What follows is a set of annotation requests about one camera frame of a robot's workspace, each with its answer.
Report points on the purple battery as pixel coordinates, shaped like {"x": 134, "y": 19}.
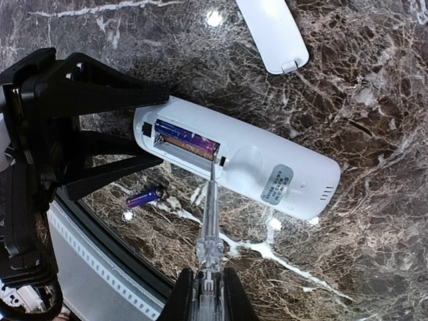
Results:
{"x": 145, "y": 197}

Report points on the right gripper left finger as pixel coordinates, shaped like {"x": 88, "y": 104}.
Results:
{"x": 179, "y": 304}

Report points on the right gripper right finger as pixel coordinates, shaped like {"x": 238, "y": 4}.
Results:
{"x": 237, "y": 304}

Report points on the clear handle screwdriver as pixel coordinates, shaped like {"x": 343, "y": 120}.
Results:
{"x": 207, "y": 302}

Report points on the white remote control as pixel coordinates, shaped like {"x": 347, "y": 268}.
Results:
{"x": 250, "y": 161}

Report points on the blue battery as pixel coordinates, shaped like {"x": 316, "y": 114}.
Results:
{"x": 187, "y": 137}

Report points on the white slotted cable duct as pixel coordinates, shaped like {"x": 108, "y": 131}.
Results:
{"x": 94, "y": 287}

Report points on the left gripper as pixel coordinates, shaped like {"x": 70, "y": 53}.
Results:
{"x": 42, "y": 96}

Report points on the white battery cover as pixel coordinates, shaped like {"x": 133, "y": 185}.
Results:
{"x": 276, "y": 35}

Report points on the black front rail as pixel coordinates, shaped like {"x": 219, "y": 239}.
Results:
{"x": 114, "y": 247}

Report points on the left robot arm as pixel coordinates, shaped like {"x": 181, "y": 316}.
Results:
{"x": 27, "y": 259}

